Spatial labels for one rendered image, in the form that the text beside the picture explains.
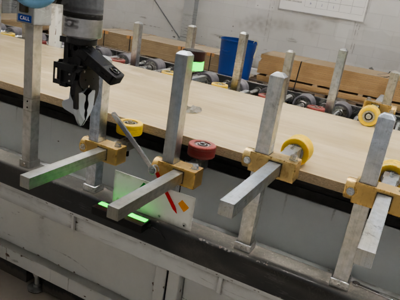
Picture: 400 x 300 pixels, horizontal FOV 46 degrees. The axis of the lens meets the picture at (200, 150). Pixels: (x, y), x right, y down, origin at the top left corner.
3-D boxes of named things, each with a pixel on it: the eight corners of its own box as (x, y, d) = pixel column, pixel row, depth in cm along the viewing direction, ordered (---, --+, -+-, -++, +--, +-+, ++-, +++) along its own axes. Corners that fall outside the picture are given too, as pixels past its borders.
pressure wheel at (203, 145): (203, 187, 131) (209, 149, 127) (178, 178, 134) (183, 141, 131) (215, 179, 138) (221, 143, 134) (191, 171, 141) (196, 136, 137)
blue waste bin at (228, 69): (243, 93, 668) (252, 42, 645) (207, 84, 688) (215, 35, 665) (255, 88, 720) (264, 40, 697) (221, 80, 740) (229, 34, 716)
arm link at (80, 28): (111, 20, 110) (84, 20, 102) (109, 41, 112) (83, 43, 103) (80, 14, 113) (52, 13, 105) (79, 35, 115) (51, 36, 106)
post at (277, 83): (247, 258, 121) (284, 74, 105) (234, 253, 122) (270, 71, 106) (252, 252, 124) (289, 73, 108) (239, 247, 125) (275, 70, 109)
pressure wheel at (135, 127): (142, 160, 144) (146, 125, 140) (116, 160, 141) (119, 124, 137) (136, 151, 151) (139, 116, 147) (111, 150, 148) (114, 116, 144)
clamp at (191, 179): (193, 190, 122) (195, 172, 121) (149, 175, 128) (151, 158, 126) (202, 184, 127) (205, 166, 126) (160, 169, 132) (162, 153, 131)
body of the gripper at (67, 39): (72, 81, 118) (75, 33, 114) (100, 89, 115) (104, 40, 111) (51, 85, 112) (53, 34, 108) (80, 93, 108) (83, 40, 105)
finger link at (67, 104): (65, 121, 117) (68, 84, 114) (84, 127, 115) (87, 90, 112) (57, 123, 115) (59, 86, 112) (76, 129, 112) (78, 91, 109)
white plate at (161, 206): (189, 232, 126) (194, 198, 122) (111, 202, 136) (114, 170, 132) (190, 231, 126) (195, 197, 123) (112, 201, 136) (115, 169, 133)
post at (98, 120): (92, 215, 142) (105, 57, 126) (83, 211, 143) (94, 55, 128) (99, 211, 145) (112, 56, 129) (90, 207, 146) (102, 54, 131)
